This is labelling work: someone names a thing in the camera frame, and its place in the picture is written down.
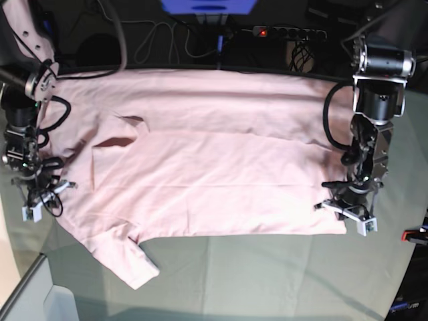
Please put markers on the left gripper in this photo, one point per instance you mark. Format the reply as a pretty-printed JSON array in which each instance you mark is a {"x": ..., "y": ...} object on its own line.
[{"x": 355, "y": 201}]

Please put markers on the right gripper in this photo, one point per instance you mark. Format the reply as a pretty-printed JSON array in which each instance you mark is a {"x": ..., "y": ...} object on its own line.
[{"x": 40, "y": 187}]

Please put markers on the pink t-shirt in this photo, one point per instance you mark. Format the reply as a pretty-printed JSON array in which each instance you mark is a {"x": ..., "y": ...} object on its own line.
[{"x": 187, "y": 153}]

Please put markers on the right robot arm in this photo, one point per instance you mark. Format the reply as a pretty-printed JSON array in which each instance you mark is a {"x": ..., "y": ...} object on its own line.
[{"x": 29, "y": 75}]

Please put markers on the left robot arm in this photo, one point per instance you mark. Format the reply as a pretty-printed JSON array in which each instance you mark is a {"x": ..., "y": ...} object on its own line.
[{"x": 383, "y": 59}]

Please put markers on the red black clamp right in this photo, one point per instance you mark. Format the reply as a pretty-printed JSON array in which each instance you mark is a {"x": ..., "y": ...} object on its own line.
[{"x": 416, "y": 236}]

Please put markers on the red black clamp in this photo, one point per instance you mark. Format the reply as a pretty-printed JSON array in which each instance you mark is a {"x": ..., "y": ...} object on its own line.
[
  {"x": 220, "y": 43},
  {"x": 416, "y": 236}
]

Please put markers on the grey-green table cloth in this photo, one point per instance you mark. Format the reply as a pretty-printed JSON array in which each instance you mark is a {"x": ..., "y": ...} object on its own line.
[{"x": 245, "y": 277}]

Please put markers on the white plastic bin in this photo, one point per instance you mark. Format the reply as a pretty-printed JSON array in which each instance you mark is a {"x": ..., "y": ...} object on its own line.
[{"x": 60, "y": 305}]

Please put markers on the black power strip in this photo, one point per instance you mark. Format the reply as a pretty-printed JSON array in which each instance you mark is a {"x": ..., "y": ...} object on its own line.
[{"x": 290, "y": 33}]

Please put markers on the red black clamp centre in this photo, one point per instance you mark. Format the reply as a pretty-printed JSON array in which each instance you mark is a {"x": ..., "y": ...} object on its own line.
[{"x": 220, "y": 43}]

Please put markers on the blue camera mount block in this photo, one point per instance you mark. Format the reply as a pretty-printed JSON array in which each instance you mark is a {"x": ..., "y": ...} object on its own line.
[{"x": 183, "y": 7}]

